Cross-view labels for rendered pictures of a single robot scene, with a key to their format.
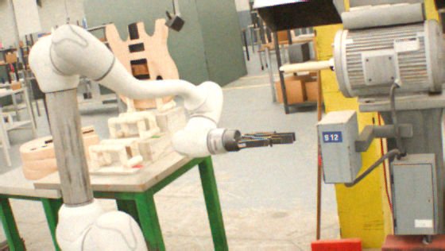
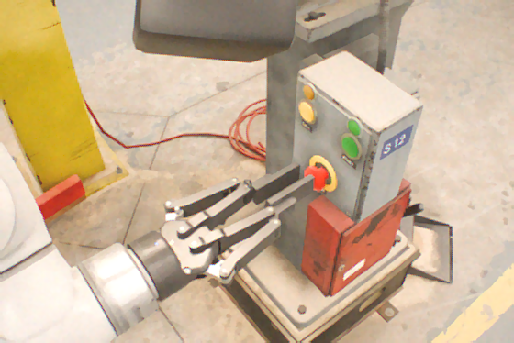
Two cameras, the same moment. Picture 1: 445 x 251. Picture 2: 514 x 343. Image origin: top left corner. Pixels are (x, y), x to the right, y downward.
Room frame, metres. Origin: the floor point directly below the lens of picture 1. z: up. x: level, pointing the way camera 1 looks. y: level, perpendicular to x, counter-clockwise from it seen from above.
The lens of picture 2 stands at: (1.50, 0.20, 1.56)
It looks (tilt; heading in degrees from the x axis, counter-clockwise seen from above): 49 degrees down; 294
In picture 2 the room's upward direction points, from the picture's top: straight up
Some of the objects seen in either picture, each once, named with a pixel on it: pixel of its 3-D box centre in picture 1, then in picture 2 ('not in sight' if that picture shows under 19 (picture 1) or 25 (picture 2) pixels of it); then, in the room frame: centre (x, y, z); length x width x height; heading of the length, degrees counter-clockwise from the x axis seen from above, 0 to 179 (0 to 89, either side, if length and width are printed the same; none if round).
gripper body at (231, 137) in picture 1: (240, 140); (176, 253); (1.71, -0.05, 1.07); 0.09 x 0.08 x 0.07; 62
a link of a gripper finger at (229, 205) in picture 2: (261, 137); (217, 215); (1.70, -0.12, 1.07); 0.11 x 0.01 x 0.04; 69
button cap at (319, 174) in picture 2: not in sight; (319, 175); (1.63, -0.31, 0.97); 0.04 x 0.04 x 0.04; 62
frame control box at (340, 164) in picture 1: (363, 151); (366, 125); (1.59, -0.44, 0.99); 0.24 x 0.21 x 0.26; 62
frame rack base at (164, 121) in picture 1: (154, 129); not in sight; (2.41, 0.31, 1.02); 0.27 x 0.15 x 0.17; 61
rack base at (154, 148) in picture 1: (137, 148); not in sight; (2.28, 0.39, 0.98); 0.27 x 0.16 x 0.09; 61
